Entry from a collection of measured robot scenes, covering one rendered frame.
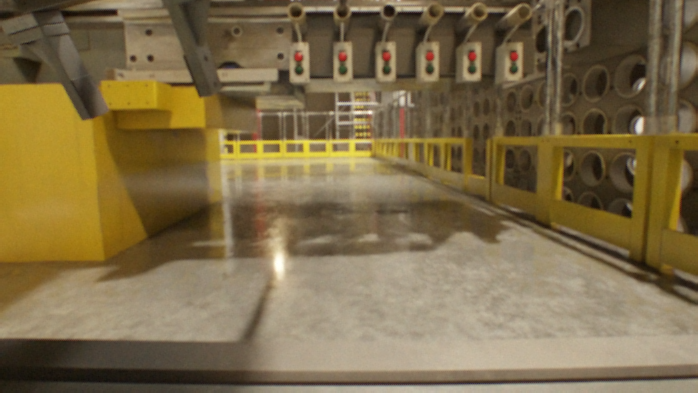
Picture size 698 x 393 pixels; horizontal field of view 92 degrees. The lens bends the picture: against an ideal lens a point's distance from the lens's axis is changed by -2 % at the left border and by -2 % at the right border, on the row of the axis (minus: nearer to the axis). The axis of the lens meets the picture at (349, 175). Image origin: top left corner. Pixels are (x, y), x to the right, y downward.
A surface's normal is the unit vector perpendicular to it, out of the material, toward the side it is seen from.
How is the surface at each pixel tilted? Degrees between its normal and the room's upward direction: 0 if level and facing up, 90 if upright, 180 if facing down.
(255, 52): 90
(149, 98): 90
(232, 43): 90
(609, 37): 90
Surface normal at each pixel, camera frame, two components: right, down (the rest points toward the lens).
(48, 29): 0.98, -0.13
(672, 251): -1.00, 0.02
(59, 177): 0.04, 0.10
